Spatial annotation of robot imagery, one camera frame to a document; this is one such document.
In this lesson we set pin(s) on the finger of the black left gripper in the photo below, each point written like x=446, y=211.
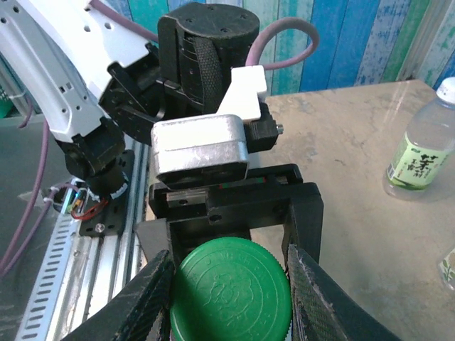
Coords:
x=307, y=220
x=154, y=238

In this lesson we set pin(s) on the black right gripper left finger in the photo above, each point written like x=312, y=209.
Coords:
x=135, y=305

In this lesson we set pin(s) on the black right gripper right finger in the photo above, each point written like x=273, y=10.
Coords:
x=320, y=302

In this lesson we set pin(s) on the green bottle cap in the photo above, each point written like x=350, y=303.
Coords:
x=231, y=291

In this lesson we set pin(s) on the clear bottle with green label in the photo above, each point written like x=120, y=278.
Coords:
x=448, y=270
x=416, y=160

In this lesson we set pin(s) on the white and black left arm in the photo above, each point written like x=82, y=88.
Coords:
x=53, y=64

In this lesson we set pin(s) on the green plastic crate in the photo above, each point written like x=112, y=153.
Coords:
x=3, y=103

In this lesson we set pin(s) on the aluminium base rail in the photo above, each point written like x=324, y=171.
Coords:
x=106, y=270

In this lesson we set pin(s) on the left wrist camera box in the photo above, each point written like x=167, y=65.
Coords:
x=199, y=149

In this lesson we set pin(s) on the metal corner post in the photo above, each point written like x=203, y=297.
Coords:
x=426, y=39

